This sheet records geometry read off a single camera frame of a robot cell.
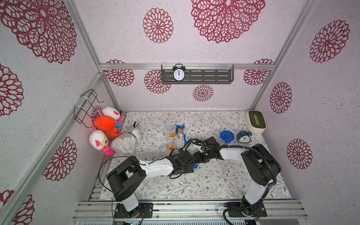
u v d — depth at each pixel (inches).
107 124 34.6
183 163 26.7
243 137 38.3
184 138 40.4
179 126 43.4
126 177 18.6
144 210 28.8
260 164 19.3
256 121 41.9
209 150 30.5
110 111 37.1
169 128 42.5
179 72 35.3
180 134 37.5
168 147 33.9
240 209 26.9
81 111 28.9
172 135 36.2
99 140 31.6
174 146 34.2
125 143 34.5
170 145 34.5
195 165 35.4
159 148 38.2
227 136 35.9
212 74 37.4
